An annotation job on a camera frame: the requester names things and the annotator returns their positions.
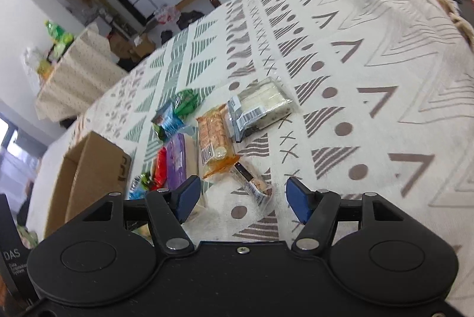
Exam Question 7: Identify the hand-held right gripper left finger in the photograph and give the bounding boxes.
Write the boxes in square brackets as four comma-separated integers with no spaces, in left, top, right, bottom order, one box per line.
[76,175,201,254]

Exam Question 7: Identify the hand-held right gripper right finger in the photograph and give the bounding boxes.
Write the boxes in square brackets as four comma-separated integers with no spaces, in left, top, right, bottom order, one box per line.
[286,177,406,253]

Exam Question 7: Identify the red candy packet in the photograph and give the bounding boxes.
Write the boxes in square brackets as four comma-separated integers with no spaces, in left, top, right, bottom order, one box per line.
[151,147,170,189]

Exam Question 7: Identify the purple bread packet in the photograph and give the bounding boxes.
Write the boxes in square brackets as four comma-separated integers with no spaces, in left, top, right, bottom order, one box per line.
[162,133,198,193]

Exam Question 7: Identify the small white snack bar packet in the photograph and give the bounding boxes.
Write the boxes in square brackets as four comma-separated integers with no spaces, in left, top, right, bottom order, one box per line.
[233,160,275,207]

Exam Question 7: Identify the blue green candy packet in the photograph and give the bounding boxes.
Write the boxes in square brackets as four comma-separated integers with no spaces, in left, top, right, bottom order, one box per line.
[127,172,153,201]

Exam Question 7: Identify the orange biscuit packet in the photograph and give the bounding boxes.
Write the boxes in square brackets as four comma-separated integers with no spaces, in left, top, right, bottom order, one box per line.
[196,104,242,180]

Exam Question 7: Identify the brown cardboard box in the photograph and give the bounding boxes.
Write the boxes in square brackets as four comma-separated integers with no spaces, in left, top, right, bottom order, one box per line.
[44,131,133,240]

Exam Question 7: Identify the clear packet of white wafers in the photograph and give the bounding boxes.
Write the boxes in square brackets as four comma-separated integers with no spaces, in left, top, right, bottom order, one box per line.
[227,77,297,144]

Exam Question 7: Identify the blue snack packet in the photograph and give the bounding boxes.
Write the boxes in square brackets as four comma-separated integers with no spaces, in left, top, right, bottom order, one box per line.
[151,100,186,143]

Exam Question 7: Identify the window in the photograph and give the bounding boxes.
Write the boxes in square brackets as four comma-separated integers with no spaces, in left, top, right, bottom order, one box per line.
[0,114,42,192]

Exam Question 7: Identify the patterned cream blanket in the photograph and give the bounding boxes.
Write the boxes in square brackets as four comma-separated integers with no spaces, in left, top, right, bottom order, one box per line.
[26,0,474,317]

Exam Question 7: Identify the cardboard boxes on floor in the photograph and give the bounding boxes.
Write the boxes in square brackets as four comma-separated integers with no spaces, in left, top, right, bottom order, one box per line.
[107,32,157,63]

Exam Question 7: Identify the table with dotted tablecloth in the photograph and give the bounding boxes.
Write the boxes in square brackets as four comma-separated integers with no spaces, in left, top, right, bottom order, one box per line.
[36,24,129,123]

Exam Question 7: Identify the black shoes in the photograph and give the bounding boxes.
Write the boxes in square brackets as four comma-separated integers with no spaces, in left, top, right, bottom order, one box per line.
[177,9,204,31]

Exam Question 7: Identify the red white bottle pack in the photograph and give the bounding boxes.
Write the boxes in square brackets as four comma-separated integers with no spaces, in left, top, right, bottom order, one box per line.
[153,4,179,26]

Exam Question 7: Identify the green bag on side table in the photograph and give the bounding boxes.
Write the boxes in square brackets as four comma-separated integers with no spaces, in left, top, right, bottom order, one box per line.
[44,20,75,60]

